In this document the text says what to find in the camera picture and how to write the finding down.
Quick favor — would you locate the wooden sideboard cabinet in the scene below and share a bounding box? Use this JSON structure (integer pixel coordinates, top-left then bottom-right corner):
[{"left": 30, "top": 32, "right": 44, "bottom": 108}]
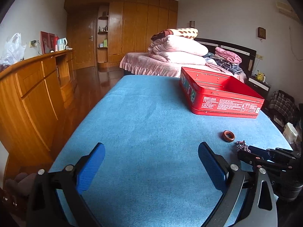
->
[{"left": 1, "top": 50, "right": 75, "bottom": 168}]

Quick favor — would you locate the dark wall plaque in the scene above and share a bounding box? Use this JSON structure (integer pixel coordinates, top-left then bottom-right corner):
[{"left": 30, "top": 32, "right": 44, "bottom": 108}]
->
[{"left": 257, "top": 27, "right": 266, "bottom": 40}]

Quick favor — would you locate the red metal tin box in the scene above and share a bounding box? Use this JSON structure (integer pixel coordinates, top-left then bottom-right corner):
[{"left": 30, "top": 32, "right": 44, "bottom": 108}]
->
[{"left": 179, "top": 67, "right": 264, "bottom": 118}]

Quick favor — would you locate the wall air conditioner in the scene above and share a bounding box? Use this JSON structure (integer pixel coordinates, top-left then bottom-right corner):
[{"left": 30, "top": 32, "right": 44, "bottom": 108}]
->
[{"left": 276, "top": 1, "right": 301, "bottom": 23}]

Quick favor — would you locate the dark bedside table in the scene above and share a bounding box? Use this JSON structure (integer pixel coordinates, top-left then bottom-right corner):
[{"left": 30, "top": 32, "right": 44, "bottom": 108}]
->
[{"left": 246, "top": 76, "right": 271, "bottom": 99}]

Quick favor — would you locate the left hand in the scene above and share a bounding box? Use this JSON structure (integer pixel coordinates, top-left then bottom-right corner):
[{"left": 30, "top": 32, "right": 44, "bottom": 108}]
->
[{"left": 5, "top": 173, "right": 37, "bottom": 196}]

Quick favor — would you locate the folded pink quilt stack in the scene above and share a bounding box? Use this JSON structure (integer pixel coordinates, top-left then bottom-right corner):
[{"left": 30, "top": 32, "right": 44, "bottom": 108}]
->
[{"left": 148, "top": 35, "right": 209, "bottom": 65}]

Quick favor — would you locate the yellow pikachu plush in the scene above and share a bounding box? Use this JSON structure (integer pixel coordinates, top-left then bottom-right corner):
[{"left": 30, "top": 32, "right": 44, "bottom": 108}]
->
[{"left": 255, "top": 71, "right": 266, "bottom": 82}]

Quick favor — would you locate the folded clothes pile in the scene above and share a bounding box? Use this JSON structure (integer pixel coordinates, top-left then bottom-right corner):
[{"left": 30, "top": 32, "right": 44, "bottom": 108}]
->
[{"left": 204, "top": 47, "right": 243, "bottom": 75}]

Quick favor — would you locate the bed with pink cover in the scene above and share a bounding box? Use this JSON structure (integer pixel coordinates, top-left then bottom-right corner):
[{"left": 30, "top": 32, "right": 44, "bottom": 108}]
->
[{"left": 120, "top": 38, "right": 257, "bottom": 82}]

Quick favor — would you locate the white electric kettle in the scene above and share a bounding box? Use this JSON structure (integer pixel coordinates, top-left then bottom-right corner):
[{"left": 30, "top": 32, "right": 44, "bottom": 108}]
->
[{"left": 57, "top": 38, "right": 68, "bottom": 51}]

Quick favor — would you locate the blue table cloth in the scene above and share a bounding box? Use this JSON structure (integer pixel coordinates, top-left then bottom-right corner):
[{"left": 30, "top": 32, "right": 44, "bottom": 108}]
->
[{"left": 51, "top": 75, "right": 290, "bottom": 226}]

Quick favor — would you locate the reddish brown jade ring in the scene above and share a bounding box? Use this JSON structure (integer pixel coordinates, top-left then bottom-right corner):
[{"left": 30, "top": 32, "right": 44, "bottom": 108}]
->
[{"left": 222, "top": 130, "right": 236, "bottom": 143}]

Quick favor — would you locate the purple silver chain brooch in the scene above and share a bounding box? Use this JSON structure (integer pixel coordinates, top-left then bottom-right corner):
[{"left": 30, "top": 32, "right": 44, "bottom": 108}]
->
[{"left": 235, "top": 140, "right": 251, "bottom": 153}]

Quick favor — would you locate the red picture frame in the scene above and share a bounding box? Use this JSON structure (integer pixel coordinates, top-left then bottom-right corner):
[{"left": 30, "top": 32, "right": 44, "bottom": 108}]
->
[{"left": 40, "top": 31, "right": 59, "bottom": 54}]

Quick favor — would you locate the plaid bag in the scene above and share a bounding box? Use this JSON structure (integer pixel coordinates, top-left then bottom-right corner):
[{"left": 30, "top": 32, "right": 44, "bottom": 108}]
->
[{"left": 268, "top": 90, "right": 299, "bottom": 124}]

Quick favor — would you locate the white appliance on floor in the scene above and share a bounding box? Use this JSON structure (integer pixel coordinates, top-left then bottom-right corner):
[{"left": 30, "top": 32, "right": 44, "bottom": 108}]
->
[{"left": 283, "top": 122, "right": 298, "bottom": 144}]

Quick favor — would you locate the wooden wardrobe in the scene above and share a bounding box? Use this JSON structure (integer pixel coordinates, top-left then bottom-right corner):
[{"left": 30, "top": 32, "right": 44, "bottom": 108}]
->
[{"left": 64, "top": 0, "right": 178, "bottom": 70}]

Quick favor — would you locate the white plastic bag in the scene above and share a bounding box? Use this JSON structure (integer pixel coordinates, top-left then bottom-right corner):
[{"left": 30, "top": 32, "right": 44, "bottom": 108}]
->
[{"left": 1, "top": 33, "right": 27, "bottom": 66}]

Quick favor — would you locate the spotted folded blanket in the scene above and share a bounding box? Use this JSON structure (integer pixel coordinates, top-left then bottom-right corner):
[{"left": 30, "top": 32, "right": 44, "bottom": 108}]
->
[{"left": 151, "top": 28, "right": 199, "bottom": 41}]

